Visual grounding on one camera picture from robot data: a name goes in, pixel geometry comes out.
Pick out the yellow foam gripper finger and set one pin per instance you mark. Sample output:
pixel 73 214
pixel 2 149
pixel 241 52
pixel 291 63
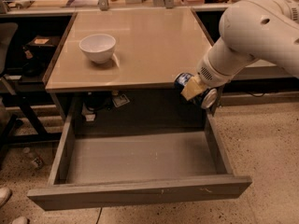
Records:
pixel 194 86

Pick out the blue pepsi can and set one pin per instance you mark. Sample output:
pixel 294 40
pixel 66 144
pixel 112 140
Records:
pixel 205 100

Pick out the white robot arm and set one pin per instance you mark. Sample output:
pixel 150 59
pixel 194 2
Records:
pixel 250 30

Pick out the grey cabinet with beige top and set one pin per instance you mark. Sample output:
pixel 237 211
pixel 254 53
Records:
pixel 154 45

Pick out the open grey drawer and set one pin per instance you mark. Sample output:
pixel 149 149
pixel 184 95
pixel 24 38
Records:
pixel 139 153

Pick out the white ceramic bowl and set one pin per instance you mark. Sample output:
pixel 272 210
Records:
pixel 98 48

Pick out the white power adapter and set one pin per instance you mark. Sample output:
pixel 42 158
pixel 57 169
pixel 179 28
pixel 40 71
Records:
pixel 87 114

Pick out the black box with label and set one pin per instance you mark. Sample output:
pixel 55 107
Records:
pixel 43 43

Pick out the plastic water bottle on floor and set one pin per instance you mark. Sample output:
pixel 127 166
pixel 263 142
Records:
pixel 34 158

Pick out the white shoe near left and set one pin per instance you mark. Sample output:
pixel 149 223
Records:
pixel 5 194

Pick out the white shoe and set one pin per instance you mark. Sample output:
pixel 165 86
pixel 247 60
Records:
pixel 20 220
pixel 5 194

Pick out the white shoe at bottom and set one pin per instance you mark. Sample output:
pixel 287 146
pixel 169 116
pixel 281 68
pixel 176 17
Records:
pixel 20 220

